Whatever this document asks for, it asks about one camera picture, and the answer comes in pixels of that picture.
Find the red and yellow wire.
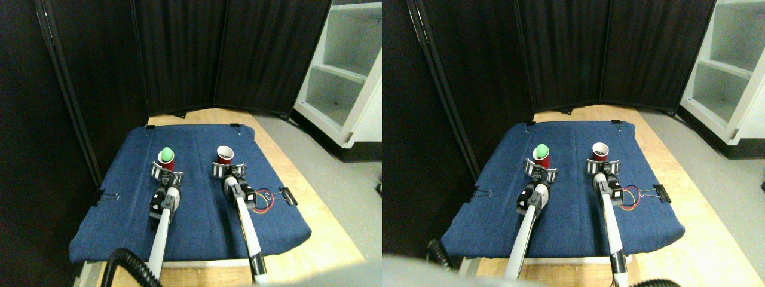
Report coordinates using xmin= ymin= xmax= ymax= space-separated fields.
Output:
xmin=621 ymin=186 xmax=650 ymax=212
xmin=249 ymin=190 xmax=276 ymax=215

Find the black ribbed hose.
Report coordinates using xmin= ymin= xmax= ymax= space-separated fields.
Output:
xmin=100 ymin=248 xmax=163 ymax=287
xmin=425 ymin=237 xmax=455 ymax=267

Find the white shelf unit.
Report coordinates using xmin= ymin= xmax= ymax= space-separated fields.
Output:
xmin=679 ymin=0 xmax=765 ymax=146
xmin=292 ymin=0 xmax=383 ymax=149

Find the dark blue cloth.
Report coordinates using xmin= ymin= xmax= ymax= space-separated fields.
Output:
xmin=441 ymin=121 xmax=686 ymax=259
xmin=69 ymin=124 xmax=313 ymax=264

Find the curtain stand pole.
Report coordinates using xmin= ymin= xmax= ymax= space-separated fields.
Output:
xmin=406 ymin=0 xmax=479 ymax=181
xmin=34 ymin=0 xmax=103 ymax=190

